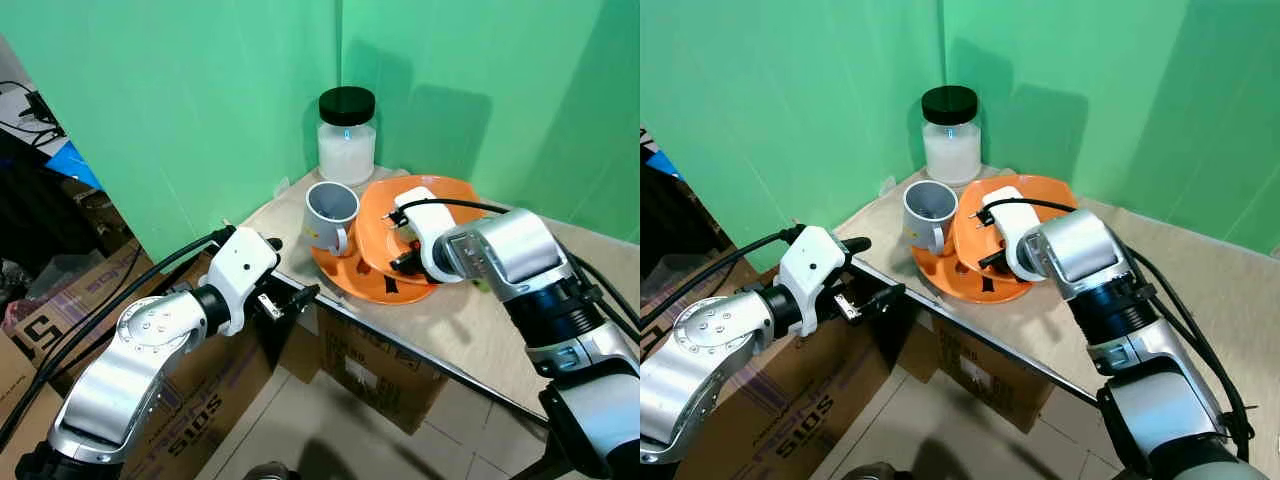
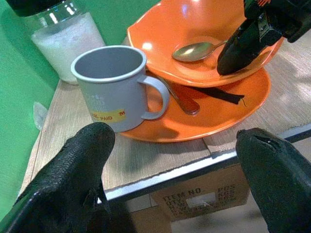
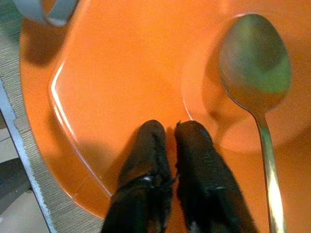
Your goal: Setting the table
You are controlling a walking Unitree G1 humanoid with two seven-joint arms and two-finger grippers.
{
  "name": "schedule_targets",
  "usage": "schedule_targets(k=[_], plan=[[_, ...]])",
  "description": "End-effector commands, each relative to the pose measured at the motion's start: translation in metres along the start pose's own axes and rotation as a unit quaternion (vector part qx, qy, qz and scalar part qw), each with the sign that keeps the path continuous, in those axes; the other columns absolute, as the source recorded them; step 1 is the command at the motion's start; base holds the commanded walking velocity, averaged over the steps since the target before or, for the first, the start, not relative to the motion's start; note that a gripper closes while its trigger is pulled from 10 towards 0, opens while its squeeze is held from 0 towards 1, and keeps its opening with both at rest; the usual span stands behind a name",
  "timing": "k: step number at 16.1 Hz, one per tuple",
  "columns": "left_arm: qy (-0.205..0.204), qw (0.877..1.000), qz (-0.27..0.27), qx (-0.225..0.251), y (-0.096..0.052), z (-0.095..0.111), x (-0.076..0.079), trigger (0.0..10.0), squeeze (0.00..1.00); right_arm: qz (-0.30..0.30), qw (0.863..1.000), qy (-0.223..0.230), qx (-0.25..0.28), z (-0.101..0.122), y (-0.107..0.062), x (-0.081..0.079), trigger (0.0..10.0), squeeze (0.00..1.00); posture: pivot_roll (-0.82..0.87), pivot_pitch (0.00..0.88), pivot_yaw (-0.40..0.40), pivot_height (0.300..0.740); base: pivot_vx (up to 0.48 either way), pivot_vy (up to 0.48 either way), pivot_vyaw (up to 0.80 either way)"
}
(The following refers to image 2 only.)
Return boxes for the brown cardboard box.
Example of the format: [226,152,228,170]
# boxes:
[126,164,251,233]

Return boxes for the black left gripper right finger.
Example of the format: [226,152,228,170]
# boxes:
[235,128,311,233]

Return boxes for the orange plate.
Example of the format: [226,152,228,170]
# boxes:
[120,67,272,143]

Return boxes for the silver spoon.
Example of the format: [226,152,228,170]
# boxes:
[172,40,229,63]

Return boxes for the white paper scrap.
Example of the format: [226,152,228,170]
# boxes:
[33,101,49,131]

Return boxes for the glass jar with black lid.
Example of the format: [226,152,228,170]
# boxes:
[4,0,106,85]

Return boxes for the silver cutlery piece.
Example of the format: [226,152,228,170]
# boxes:
[155,75,201,116]

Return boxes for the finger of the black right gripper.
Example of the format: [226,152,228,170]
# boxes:
[217,18,276,76]

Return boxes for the orange bowl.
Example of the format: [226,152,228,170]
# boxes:
[127,0,285,88]

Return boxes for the grey mug with yellow sticker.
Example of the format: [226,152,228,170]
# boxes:
[70,45,170,133]

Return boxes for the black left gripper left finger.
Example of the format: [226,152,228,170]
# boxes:
[0,122,133,233]

